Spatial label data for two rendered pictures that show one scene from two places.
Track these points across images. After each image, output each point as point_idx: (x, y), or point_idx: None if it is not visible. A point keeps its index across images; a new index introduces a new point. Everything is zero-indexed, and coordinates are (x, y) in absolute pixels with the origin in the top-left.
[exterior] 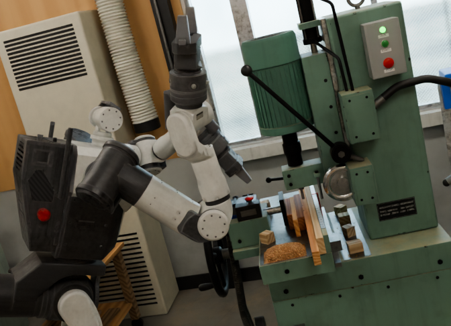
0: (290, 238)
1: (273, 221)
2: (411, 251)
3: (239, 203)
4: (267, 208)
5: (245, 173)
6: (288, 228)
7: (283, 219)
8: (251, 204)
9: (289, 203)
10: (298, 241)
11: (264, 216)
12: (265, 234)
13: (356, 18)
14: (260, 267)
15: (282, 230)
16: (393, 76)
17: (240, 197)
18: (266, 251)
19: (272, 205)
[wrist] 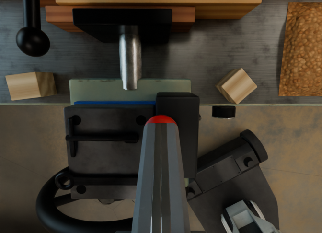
0: (240, 33)
1: (116, 71)
2: None
3: (131, 164)
4: (131, 75)
5: (182, 168)
6: (178, 34)
7: (168, 38)
8: (198, 123)
9: (98, 7)
10: (265, 16)
11: (190, 85)
12: (250, 88)
13: None
14: None
15: (183, 50)
16: None
17: (70, 162)
18: (309, 88)
19: (1, 69)
